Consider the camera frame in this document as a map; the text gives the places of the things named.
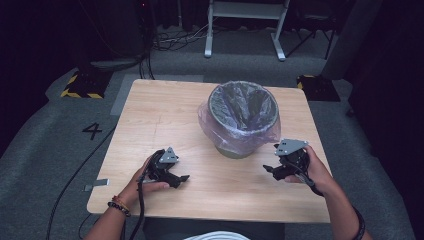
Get person's dark pants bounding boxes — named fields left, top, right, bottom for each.
left=141, top=216, right=287, bottom=240

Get hand-held gripper cable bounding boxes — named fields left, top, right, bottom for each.
left=295, top=170, right=325, bottom=198
left=128, top=181, right=147, bottom=240

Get black yellow striped base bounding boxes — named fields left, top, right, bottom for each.
left=60, top=69, right=113, bottom=100
left=296, top=74, right=342, bottom=102

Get person's left hand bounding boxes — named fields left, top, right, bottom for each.
left=118, top=155, right=171, bottom=210

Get grey column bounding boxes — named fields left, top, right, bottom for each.
left=320, top=0, right=384, bottom=81

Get person's white shirt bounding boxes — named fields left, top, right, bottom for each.
left=183, top=231, right=251, bottom=240

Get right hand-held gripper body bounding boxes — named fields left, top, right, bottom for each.
left=272, top=138, right=311, bottom=183

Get beaded bracelets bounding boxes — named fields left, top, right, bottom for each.
left=107, top=195, right=132, bottom=218

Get green plastic bin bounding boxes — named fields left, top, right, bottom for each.
left=208, top=80, right=280, bottom=160

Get person's right hand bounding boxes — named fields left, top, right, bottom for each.
left=284, top=144, right=335, bottom=197

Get left hand-held gripper cable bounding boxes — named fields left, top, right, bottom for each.
left=128, top=181, right=147, bottom=240

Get black stand legs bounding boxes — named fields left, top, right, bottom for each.
left=284, top=0, right=338, bottom=61

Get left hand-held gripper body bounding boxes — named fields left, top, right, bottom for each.
left=143, top=146, right=181, bottom=188

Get thin black cable loop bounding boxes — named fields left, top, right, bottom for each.
left=78, top=213, right=96, bottom=239

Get long black floor cable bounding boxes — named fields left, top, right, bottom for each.
left=45, top=124, right=118, bottom=240

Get bundle of cables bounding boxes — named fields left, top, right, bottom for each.
left=138, top=22, right=214, bottom=81

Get purple plastic bag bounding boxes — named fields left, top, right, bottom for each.
left=197, top=80, right=282, bottom=156

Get right hand-held gripper cable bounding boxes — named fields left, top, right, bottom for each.
left=295, top=170, right=325, bottom=198

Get grey tape strip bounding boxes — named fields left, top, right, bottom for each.
left=83, top=178, right=110, bottom=193

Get black wristband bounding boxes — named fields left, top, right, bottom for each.
left=351, top=206, right=367, bottom=240

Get white metal stand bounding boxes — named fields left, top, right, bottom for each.
left=203, top=0, right=291, bottom=62

